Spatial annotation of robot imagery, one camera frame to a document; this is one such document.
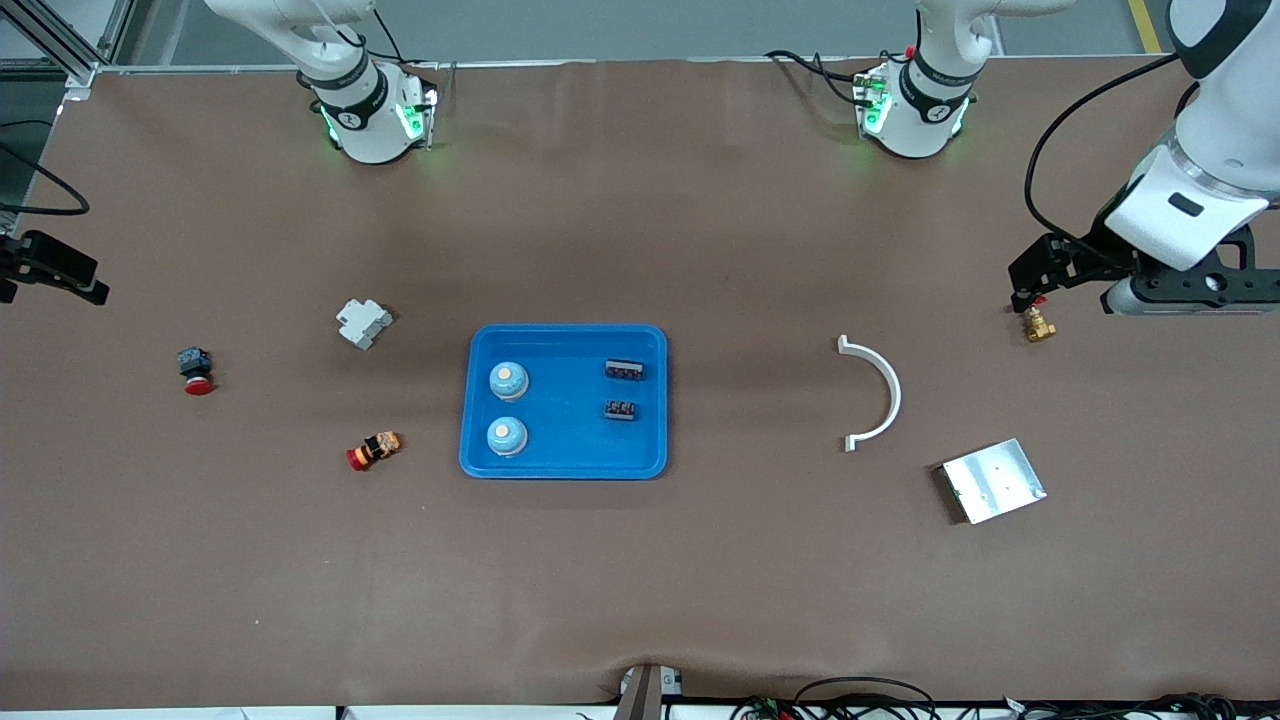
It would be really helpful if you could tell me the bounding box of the metal table edge bracket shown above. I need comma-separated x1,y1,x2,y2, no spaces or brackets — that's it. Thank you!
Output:
615,663,686,720

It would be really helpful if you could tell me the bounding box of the brown table cover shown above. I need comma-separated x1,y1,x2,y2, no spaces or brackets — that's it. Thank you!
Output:
0,56,1280,713

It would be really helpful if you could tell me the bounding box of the grey plastic terminal block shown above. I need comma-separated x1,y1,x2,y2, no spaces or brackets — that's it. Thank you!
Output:
336,298,394,352

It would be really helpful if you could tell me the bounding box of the blue round bell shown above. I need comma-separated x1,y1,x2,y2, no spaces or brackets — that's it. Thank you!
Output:
486,416,529,459
488,360,531,403

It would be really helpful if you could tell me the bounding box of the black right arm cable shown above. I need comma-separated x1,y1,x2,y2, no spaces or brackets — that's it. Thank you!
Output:
0,120,92,217

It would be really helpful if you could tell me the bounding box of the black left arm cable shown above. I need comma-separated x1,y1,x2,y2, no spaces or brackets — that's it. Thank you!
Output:
1023,52,1183,263

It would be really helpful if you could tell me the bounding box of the aluminium frame profile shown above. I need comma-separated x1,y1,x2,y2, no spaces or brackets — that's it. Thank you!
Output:
0,0,136,93

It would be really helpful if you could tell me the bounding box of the square aluminium plate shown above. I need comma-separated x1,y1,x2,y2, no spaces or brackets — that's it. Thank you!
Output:
940,438,1048,526

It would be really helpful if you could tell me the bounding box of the blue plastic tray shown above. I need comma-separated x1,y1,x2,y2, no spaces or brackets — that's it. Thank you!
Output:
458,323,669,481

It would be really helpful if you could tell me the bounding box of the white half ring bracket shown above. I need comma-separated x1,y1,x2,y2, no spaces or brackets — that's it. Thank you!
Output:
837,335,903,453

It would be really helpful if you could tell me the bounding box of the red black push button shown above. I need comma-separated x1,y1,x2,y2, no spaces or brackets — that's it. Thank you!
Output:
177,346,216,397

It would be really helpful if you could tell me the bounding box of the black arm base cable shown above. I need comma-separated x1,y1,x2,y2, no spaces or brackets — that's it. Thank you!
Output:
368,5,441,73
764,48,873,107

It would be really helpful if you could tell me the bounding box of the red yellow button switch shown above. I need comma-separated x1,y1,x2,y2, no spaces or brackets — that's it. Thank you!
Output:
346,430,404,473

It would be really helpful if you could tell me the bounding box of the black cable bundle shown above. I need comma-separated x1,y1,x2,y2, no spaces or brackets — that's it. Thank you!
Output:
730,677,1280,720

